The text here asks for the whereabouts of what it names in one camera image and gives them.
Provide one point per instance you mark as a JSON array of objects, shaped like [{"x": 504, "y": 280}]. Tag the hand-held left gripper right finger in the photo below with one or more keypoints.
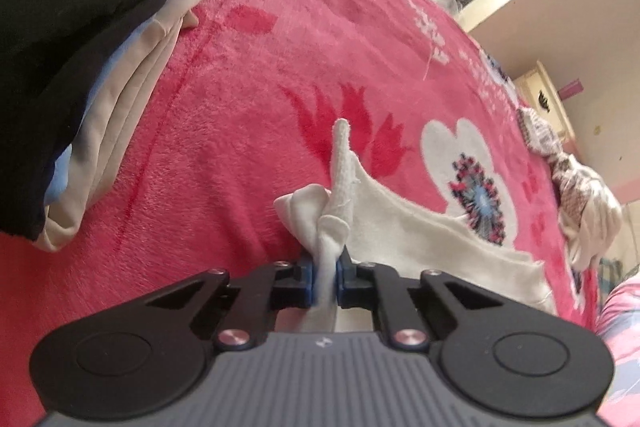
[{"x": 341, "y": 284}]

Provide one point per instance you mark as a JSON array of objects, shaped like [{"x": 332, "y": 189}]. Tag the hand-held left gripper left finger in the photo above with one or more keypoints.
[{"x": 312, "y": 284}]

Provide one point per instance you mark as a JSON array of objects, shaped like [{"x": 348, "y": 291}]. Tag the cream sweatshirt with orange print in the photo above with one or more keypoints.
[{"x": 400, "y": 237}]

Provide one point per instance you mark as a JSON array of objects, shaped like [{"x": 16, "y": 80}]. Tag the near stack of folded clothes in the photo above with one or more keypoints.
[
  {"x": 145, "y": 57},
  {"x": 75, "y": 7}
]

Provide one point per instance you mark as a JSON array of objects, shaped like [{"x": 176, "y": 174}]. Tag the pink checkered garment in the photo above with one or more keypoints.
[{"x": 537, "y": 134}]

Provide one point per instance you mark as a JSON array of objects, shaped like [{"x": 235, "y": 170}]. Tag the pink floral blanket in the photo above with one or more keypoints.
[{"x": 300, "y": 32}]

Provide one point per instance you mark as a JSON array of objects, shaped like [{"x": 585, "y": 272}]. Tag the white fleece garment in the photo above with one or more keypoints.
[{"x": 595, "y": 227}]

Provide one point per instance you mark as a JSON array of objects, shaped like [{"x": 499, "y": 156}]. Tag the plaid pillow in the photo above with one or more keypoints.
[{"x": 612, "y": 272}]

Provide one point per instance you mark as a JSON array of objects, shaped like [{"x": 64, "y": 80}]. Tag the light blue folded garment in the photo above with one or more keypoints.
[{"x": 57, "y": 177}]

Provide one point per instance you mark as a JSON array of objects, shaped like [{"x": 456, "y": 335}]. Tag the cream nightstand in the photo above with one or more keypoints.
[{"x": 537, "y": 87}]

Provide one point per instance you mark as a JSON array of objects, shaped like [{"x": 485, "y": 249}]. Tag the pink grey floral quilt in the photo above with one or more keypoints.
[{"x": 622, "y": 332}]

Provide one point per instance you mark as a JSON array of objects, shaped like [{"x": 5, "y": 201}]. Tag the pink cup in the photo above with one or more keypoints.
[{"x": 570, "y": 88}]

